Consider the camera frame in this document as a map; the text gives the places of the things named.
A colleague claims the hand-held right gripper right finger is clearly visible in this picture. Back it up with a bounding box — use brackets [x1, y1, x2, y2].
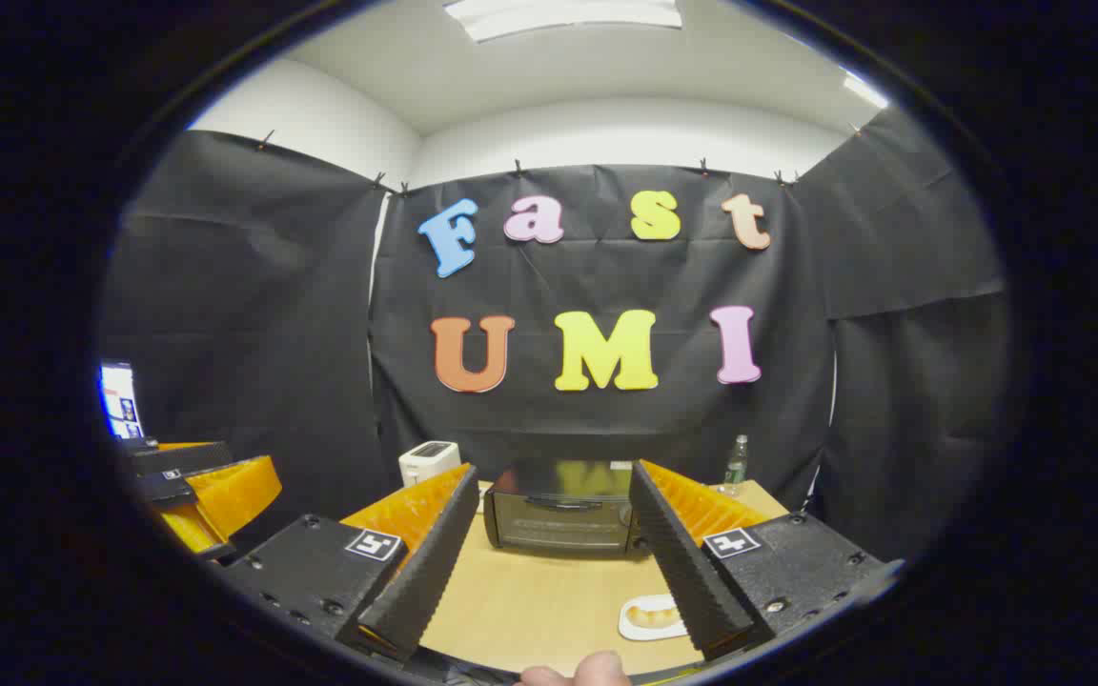
[627, 459, 903, 660]

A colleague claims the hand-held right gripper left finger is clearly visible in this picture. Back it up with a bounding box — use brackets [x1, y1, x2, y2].
[220, 463, 481, 664]

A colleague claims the golden bread roll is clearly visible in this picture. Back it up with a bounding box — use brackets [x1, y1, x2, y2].
[627, 602, 683, 630]

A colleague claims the black electric oven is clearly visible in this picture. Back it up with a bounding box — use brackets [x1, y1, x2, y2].
[484, 459, 653, 558]

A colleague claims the white plate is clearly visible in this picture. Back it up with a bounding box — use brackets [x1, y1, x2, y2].
[618, 595, 693, 641]

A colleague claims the computer monitor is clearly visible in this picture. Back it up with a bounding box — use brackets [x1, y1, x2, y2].
[98, 360, 145, 441]

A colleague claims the white toaster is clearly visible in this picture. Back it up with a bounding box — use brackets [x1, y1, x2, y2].
[398, 440, 462, 489]

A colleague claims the clear plastic water bottle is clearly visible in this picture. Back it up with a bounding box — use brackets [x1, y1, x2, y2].
[722, 434, 750, 498]

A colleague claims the black backdrop cloth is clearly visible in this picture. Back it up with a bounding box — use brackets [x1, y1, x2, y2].
[96, 105, 1012, 563]

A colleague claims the small ceiling light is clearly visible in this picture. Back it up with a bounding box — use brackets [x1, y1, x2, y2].
[843, 74, 891, 111]

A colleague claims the ceiling light panel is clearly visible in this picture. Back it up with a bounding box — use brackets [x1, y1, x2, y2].
[444, 0, 683, 44]

